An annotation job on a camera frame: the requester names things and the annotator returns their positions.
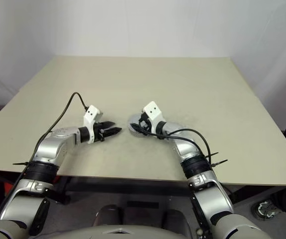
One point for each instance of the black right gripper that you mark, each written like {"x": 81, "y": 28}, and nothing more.
{"x": 144, "y": 123}

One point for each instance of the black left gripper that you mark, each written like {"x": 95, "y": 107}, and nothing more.
{"x": 99, "y": 133}

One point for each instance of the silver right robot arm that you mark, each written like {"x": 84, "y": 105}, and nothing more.
{"x": 212, "y": 199}

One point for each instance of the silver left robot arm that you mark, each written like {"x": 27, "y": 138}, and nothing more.
{"x": 50, "y": 144}

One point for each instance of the dark rounded shape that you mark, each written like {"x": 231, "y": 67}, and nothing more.
{"x": 109, "y": 214}
{"x": 177, "y": 216}

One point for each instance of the red object under table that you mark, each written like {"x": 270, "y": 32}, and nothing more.
{"x": 7, "y": 186}

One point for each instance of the black and white sneaker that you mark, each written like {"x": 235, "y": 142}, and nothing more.
{"x": 264, "y": 209}

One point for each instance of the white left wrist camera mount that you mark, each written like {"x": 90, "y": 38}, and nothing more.
{"x": 91, "y": 114}

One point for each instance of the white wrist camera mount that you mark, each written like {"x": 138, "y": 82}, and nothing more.
{"x": 154, "y": 110}
{"x": 91, "y": 114}

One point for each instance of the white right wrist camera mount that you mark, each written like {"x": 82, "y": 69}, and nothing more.
{"x": 154, "y": 110}

